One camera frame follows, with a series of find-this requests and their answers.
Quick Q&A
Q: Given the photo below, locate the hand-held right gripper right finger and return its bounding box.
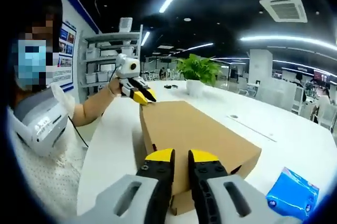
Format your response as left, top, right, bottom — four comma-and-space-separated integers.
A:
187, 149, 295, 224

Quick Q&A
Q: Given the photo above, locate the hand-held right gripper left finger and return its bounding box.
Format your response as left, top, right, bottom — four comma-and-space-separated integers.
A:
78, 148, 176, 224

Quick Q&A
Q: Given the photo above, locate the brown cardboard shoe box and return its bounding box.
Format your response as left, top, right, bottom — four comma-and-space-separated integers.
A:
138, 100, 262, 216

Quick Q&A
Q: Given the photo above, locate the blue soft tissue pack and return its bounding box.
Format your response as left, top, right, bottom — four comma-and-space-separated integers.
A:
265, 166, 320, 221

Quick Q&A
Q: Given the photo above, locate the person's left hand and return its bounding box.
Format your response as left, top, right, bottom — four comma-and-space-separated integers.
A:
107, 78, 123, 98

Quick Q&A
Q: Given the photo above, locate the grey storage shelf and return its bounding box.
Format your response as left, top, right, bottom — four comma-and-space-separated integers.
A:
78, 17, 144, 96

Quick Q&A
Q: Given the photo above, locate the green potted plant white pot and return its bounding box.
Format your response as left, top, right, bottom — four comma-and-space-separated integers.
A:
175, 53, 224, 96

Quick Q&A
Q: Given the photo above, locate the white desk partition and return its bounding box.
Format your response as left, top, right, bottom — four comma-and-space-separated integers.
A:
256, 79, 303, 114

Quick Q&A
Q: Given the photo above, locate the red display screen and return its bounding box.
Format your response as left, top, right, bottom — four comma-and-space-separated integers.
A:
313, 70, 330, 82

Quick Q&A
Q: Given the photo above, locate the ceiling air conditioner unit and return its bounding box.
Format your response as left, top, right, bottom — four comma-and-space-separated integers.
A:
259, 0, 308, 23

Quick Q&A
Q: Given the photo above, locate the blue framed wall poster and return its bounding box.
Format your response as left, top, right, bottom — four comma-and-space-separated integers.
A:
51, 21, 77, 90

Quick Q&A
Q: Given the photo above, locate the black cable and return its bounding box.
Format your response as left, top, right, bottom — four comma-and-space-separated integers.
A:
67, 115, 90, 148

